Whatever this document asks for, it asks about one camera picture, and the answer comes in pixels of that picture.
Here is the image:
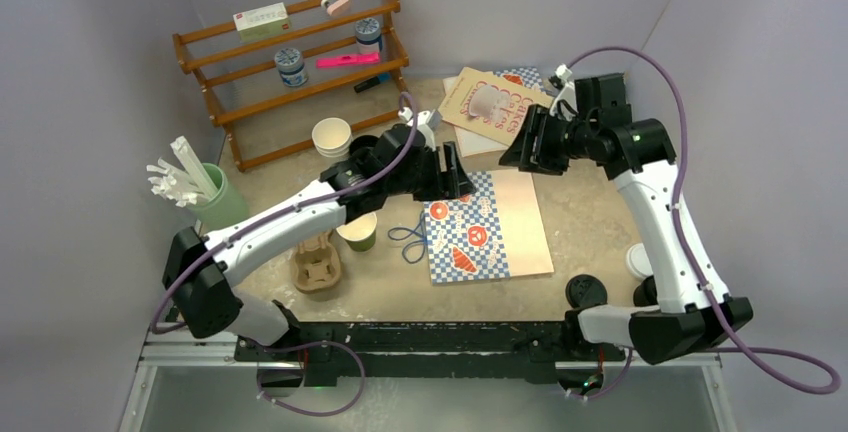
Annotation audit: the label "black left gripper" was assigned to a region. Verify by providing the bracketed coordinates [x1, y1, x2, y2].
[386, 141, 473, 202]

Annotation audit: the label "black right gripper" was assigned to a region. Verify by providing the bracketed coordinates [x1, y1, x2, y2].
[501, 105, 600, 177]

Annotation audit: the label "blue checkered paper bag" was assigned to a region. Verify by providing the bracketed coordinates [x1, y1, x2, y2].
[387, 170, 554, 285]

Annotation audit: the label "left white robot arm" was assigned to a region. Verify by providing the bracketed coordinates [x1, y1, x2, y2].
[162, 125, 476, 361]

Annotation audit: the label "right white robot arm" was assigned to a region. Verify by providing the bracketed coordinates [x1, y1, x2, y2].
[499, 74, 753, 365]

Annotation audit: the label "green paper coffee cup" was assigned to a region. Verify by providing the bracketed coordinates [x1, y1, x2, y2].
[336, 212, 378, 252]

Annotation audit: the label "beige cakes paper bag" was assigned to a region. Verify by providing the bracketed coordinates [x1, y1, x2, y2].
[438, 67, 552, 147]

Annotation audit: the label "black paper cup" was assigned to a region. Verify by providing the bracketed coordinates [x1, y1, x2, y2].
[348, 135, 379, 156]

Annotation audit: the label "black blue marker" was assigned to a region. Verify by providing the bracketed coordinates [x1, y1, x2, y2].
[353, 72, 391, 94]

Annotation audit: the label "white paper cup stack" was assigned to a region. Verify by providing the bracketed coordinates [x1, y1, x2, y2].
[311, 117, 353, 160]

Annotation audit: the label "black cup lid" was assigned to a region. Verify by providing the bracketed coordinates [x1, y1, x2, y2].
[565, 274, 608, 309]

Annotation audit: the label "pink marker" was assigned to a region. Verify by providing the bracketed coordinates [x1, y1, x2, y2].
[315, 52, 381, 69]

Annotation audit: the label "white cup lid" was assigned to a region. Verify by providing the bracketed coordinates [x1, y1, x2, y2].
[625, 243, 653, 280]

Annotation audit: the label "brown pulp cup carrier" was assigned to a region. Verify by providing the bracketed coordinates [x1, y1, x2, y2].
[290, 231, 343, 294]

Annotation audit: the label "blue patterned jar right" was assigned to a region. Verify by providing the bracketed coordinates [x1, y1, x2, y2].
[354, 17, 383, 55]

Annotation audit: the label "blue patterned jar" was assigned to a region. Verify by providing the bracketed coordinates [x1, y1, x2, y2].
[274, 47, 308, 88]
[354, 17, 383, 55]

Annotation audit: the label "black lid stack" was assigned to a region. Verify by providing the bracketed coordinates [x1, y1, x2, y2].
[632, 276, 658, 307]

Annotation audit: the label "blue patterned jar left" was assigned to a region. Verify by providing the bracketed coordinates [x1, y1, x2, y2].
[274, 47, 308, 88]

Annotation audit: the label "wooden three-tier shelf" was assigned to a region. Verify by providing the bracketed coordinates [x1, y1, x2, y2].
[172, 0, 409, 172]

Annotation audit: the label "pink white small tool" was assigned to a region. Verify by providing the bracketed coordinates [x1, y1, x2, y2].
[320, 0, 351, 17]

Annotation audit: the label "green straw holder cup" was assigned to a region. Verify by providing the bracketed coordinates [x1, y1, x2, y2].
[187, 163, 250, 230]

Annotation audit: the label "white green box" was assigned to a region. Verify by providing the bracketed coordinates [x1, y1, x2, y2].
[233, 2, 291, 43]

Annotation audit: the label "white wrapped straws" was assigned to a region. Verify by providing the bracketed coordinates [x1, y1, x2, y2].
[145, 136, 220, 207]

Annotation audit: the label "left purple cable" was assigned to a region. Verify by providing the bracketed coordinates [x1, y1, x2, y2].
[150, 91, 419, 418]

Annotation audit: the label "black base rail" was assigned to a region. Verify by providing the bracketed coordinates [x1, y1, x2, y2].
[234, 321, 625, 386]

